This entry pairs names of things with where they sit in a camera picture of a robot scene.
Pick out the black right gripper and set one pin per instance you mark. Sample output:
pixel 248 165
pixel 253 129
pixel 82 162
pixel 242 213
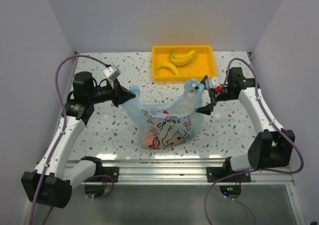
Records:
pixel 207 109

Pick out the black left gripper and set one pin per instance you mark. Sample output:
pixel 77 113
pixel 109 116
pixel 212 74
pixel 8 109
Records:
pixel 124 94

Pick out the yellow plastic tray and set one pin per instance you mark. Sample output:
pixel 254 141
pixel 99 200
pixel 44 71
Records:
pixel 203 64

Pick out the light blue plastic bag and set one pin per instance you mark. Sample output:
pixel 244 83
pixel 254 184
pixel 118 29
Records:
pixel 159 130

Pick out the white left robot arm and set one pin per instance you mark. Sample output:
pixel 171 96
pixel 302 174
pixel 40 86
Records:
pixel 49 184

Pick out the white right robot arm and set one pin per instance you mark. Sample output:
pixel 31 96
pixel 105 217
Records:
pixel 271 147

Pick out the yellow fake banana bunch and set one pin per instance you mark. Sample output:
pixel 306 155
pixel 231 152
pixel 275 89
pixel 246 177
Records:
pixel 182 60

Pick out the single yellow fake banana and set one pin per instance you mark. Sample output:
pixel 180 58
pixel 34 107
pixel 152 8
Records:
pixel 170 66

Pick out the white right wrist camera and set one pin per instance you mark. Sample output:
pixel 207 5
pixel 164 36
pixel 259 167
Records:
pixel 209 85

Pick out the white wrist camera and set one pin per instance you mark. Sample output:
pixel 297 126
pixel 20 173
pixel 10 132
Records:
pixel 112 73
pixel 209 85

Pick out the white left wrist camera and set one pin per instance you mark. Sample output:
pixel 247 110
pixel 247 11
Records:
pixel 112 73

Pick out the aluminium mounting rail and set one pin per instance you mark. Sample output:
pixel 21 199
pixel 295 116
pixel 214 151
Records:
pixel 142 172

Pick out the black right base bracket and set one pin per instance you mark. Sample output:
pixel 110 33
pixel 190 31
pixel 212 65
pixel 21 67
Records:
pixel 215 173

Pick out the black base bracket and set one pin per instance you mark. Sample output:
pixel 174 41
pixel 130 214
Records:
pixel 107 174
pixel 215 173

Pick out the black left base bracket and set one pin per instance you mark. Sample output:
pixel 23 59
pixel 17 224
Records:
pixel 107 174

